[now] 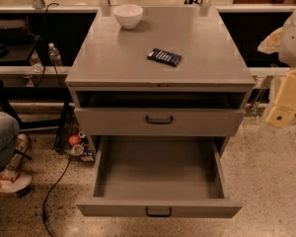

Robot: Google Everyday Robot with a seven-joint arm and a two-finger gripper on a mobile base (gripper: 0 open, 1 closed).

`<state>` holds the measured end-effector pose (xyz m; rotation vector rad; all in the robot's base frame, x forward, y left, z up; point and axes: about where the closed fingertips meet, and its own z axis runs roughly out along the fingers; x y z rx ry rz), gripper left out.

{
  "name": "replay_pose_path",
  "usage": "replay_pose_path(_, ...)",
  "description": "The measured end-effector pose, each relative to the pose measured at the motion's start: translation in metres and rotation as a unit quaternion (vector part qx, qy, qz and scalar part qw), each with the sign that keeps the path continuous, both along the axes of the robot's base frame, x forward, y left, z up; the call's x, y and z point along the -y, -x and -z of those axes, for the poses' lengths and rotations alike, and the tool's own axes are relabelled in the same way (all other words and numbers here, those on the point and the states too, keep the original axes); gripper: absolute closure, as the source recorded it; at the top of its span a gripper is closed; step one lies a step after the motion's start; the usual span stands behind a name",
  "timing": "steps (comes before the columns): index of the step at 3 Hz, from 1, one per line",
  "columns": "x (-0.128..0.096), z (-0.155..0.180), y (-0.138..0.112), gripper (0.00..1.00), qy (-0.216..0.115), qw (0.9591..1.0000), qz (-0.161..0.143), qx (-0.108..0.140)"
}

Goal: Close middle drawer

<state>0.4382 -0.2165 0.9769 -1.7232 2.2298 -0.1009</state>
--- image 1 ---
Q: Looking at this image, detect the bin of small objects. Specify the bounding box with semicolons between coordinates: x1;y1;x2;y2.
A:
53;107;95;162

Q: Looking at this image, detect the grey top drawer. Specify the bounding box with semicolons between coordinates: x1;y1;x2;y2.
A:
75;108;245;136

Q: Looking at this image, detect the white bowl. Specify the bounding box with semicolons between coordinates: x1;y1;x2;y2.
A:
113;4;143;29

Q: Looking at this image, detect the clear plastic water bottle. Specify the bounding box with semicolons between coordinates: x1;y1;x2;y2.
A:
48;42;63;67

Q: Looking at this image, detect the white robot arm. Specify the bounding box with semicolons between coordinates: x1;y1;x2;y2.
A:
258;10;296;128

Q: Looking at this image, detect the white orange sneaker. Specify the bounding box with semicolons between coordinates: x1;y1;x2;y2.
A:
0;134;33;194

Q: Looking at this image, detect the black power cable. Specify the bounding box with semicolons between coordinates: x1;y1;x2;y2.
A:
41;155;73;237

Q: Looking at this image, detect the grey drawer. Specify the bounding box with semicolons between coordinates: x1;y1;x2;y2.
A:
75;108;245;136
77;136;242;218

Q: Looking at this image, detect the dark blue snack packet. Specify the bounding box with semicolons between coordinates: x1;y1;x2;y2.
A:
147;48;182;67

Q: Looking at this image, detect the person's leg in jeans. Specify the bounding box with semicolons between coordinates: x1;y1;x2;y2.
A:
0;112;19;172

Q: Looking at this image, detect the grey drawer cabinet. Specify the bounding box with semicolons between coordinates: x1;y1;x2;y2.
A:
66;7;254;150

